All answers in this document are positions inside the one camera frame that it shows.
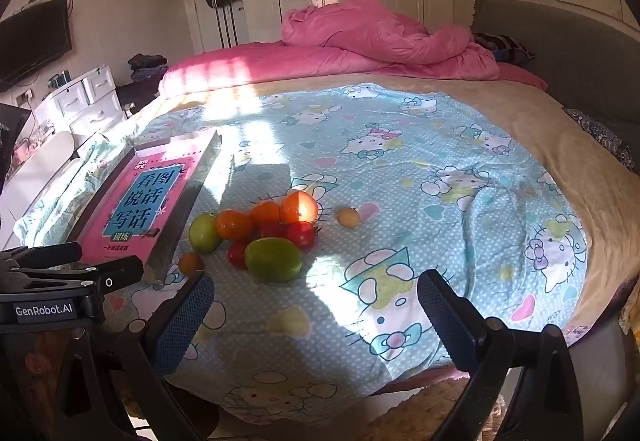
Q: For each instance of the pink book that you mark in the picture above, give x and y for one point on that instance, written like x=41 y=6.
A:
x=145 y=201
x=185 y=211

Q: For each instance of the black television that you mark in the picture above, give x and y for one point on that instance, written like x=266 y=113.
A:
x=32 y=41

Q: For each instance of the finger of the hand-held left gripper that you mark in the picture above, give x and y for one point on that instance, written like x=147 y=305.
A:
x=107 y=278
x=50 y=255

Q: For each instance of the small green jujube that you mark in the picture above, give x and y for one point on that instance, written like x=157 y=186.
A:
x=204 y=232

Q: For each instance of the grey headboard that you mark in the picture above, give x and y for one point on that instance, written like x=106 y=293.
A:
x=550 y=41

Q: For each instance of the white door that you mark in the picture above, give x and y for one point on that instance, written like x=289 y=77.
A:
x=210 y=28

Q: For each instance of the pink duvet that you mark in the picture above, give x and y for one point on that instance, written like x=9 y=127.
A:
x=350 y=31

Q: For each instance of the white drawer chest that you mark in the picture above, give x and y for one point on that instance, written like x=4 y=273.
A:
x=85 y=96

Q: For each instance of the dark striped pillow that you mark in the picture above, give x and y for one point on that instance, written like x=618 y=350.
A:
x=500 y=46

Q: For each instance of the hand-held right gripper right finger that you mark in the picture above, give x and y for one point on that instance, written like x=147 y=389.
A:
x=445 y=316

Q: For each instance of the dark patterned pillow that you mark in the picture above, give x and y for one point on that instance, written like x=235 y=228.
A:
x=600 y=136

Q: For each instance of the pile of folded clothes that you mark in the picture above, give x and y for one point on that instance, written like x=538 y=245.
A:
x=145 y=66

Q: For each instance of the cartoon cat printed blanket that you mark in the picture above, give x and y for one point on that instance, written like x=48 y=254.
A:
x=400 y=171

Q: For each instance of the small yellow tomato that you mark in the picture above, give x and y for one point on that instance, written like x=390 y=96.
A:
x=347 y=216

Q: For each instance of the small mandarin orange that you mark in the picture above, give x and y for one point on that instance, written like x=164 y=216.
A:
x=190 y=263

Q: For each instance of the wall socket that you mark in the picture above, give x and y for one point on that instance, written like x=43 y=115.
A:
x=25 y=97

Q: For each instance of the beige fluffy rug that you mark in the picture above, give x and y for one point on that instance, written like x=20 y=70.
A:
x=425 y=413

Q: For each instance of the red tomato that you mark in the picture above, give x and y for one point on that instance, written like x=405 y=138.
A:
x=270 y=229
x=300 y=235
x=237 y=254

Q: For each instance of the large green jujube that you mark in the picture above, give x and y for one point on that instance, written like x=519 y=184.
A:
x=272 y=259

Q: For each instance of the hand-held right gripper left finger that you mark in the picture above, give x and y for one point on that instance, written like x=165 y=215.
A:
x=180 y=321

